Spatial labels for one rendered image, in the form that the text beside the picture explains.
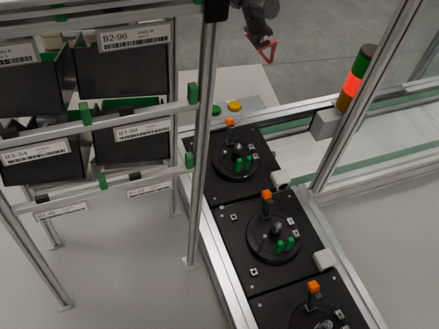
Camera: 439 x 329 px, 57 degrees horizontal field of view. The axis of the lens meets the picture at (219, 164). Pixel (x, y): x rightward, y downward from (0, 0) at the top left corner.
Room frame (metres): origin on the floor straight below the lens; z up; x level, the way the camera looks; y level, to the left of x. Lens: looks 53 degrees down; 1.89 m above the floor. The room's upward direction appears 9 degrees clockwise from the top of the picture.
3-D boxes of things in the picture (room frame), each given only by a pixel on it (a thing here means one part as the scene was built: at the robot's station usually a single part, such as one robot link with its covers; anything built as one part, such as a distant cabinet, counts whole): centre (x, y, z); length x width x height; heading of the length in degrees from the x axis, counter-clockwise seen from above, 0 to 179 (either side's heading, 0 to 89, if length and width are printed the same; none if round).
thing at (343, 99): (0.69, -0.27, 1.28); 0.05 x 0.05 x 0.05
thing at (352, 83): (0.69, -0.27, 1.33); 0.05 x 0.05 x 0.05
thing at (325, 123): (0.69, -0.27, 1.29); 0.12 x 0.05 x 0.25; 118
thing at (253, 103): (0.94, -0.02, 0.93); 0.21 x 0.07 x 0.06; 118
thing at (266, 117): (0.97, -0.22, 0.91); 0.89 x 0.06 x 0.11; 118
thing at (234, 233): (0.48, -0.16, 1.01); 0.24 x 0.24 x 0.13; 28
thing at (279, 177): (0.67, -0.18, 0.97); 0.05 x 0.05 x 0.04; 28
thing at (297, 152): (0.83, -0.32, 0.91); 0.84 x 0.28 x 0.10; 118
